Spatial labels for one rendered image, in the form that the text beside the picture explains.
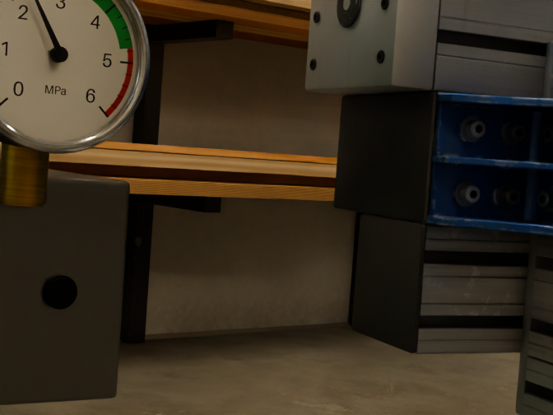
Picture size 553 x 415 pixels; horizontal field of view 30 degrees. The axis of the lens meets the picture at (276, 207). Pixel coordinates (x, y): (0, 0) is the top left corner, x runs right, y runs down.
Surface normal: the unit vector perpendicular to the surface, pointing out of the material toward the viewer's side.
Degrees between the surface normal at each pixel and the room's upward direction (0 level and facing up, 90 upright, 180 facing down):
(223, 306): 90
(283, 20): 90
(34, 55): 90
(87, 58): 90
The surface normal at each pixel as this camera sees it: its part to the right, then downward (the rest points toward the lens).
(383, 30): -0.91, -0.04
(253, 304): 0.63, 0.09
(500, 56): 0.40, 0.07
